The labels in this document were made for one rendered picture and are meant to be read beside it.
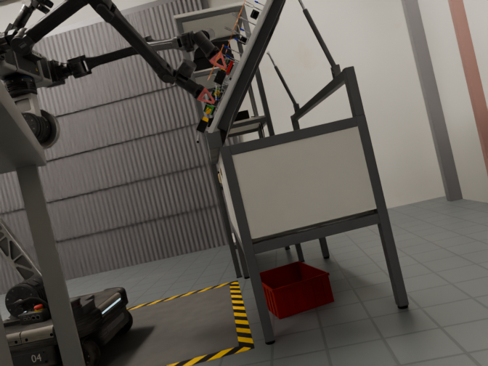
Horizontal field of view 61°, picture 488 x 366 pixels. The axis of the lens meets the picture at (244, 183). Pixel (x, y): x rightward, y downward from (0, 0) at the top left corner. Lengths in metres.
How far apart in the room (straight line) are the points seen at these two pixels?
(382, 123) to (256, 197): 3.11
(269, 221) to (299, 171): 0.23
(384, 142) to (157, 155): 2.43
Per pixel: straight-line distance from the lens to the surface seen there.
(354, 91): 1.75
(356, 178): 1.71
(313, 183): 1.66
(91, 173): 4.85
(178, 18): 3.07
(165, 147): 4.57
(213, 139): 1.62
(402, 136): 4.63
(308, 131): 1.67
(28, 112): 2.24
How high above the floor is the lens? 0.66
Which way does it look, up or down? 1 degrees down
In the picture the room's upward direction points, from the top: 13 degrees counter-clockwise
